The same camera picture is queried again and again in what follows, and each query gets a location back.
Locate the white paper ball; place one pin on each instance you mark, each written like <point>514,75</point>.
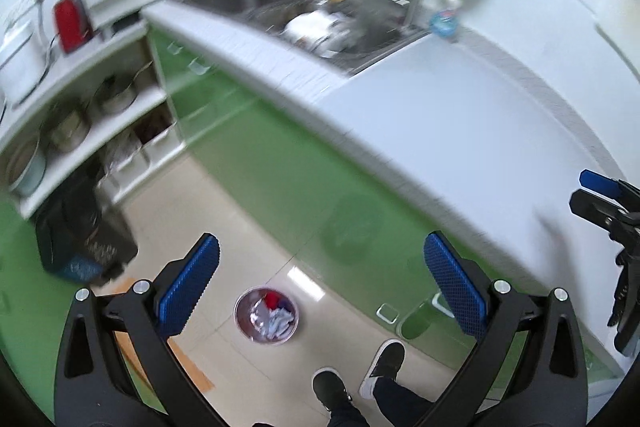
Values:
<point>271,324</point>

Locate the green cabinet front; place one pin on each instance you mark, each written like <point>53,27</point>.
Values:
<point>331,203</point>

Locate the black dual recycling bin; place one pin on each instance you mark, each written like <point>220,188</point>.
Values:
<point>77,239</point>

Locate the pink round trash bin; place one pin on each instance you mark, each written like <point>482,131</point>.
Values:
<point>247,301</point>

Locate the black left shoe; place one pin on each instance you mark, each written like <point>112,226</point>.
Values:
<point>330,389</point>

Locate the red cloth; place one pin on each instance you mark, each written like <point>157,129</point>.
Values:
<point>271,299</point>

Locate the white open shelf unit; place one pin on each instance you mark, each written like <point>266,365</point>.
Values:
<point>58,128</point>

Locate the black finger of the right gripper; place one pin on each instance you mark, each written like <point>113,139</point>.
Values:
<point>602,185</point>
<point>593,208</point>

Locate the orange floor mat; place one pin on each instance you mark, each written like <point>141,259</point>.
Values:
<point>150,319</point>

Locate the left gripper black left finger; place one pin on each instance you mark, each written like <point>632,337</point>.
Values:
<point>92,384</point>

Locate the red white appliance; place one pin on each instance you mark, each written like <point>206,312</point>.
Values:
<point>72,24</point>

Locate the steel pot on shelf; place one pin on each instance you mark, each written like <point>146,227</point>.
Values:
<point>119,91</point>

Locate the clear hand soap bottle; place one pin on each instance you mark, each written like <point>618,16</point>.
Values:
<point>445,22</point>

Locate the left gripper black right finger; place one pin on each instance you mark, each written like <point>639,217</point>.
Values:
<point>548,386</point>

